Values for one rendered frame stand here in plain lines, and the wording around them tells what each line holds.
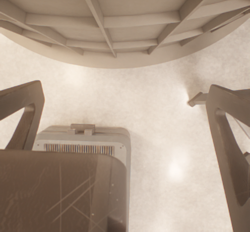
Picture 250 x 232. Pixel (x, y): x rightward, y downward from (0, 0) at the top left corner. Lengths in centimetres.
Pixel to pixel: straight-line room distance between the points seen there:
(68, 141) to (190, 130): 73
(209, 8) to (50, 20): 39
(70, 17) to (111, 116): 87
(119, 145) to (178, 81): 54
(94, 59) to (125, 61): 18
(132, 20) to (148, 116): 87
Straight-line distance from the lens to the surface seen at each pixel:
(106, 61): 131
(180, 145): 143
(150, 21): 56
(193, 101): 135
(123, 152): 113
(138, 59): 131
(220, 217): 174
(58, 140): 116
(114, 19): 56
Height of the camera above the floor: 133
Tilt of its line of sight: 83 degrees down
